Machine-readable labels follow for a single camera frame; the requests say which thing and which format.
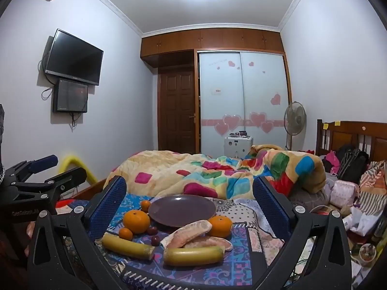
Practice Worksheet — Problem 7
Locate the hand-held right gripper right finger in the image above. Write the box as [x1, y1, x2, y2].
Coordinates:
[253, 175, 354, 290]

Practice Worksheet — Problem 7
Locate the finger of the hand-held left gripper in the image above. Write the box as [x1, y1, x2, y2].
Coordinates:
[45, 166, 88, 200]
[4, 155, 59, 185]

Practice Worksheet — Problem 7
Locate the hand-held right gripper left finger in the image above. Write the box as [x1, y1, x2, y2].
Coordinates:
[27, 175, 127, 290]

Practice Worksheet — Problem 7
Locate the large orange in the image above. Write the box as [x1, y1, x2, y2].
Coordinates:
[122, 210, 151, 234]
[208, 215, 233, 238]

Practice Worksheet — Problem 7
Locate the yellow banana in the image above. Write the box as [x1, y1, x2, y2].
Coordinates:
[163, 246, 226, 267]
[101, 232, 156, 260]

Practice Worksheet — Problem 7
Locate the croissant bread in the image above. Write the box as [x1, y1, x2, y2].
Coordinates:
[184, 236, 233, 252]

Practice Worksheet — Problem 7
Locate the brown wooden plate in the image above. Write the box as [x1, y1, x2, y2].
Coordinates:
[148, 195, 217, 228]

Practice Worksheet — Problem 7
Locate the bread roll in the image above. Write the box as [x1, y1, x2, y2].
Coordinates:
[160, 220, 213, 249]

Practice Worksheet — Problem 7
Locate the yellow plastic chair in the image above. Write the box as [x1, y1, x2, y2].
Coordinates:
[59, 154, 96, 186]

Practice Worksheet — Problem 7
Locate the grey pillow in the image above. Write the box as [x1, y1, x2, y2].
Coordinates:
[287, 184, 333, 210]

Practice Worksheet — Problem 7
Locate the patterned blue bedsheet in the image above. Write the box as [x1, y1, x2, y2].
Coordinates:
[54, 192, 291, 284]

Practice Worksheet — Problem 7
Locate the white suitcase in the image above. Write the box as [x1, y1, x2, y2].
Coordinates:
[224, 137, 254, 158]

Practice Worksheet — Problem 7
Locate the colourful patchwork blanket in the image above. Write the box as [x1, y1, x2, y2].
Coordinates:
[103, 144, 326, 200]

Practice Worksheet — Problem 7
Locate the pink clothing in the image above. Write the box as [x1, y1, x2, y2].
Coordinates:
[322, 150, 341, 173]

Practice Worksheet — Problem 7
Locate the pink and white bag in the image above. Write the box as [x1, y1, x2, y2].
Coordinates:
[329, 180, 359, 207]

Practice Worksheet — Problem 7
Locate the standing electric fan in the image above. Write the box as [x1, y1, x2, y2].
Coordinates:
[283, 101, 306, 151]

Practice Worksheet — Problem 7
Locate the black bag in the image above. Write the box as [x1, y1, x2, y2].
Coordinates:
[336, 144, 370, 185]

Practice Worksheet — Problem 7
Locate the white plastic bag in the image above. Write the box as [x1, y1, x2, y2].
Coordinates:
[348, 207, 379, 237]

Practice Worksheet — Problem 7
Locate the wooden bed headboard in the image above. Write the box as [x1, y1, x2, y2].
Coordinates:
[315, 119, 387, 164]

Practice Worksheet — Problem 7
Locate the frosted sliding door wardrobe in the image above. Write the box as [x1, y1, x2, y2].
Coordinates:
[195, 48, 292, 154]

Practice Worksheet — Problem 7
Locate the brown wooden door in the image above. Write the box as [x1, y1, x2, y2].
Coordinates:
[157, 66, 200, 153]

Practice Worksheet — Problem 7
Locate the striped cloth bag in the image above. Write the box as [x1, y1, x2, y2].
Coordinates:
[358, 161, 387, 218]

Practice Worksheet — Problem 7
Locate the round lidded container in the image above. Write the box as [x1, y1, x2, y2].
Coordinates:
[359, 243, 377, 262]

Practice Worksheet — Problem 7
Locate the wooden overhead cabinet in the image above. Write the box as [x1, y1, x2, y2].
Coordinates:
[141, 28, 285, 67]

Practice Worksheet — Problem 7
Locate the wooden bed side rail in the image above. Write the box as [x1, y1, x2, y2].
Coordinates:
[74, 178, 106, 200]

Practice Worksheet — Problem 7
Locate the black hanging cable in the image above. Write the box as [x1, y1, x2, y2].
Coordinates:
[69, 112, 84, 128]

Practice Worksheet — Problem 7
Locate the small black wall monitor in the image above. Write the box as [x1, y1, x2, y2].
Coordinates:
[53, 79, 89, 114]

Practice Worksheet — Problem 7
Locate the wall-mounted black television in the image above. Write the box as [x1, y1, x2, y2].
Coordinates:
[45, 29, 104, 87]

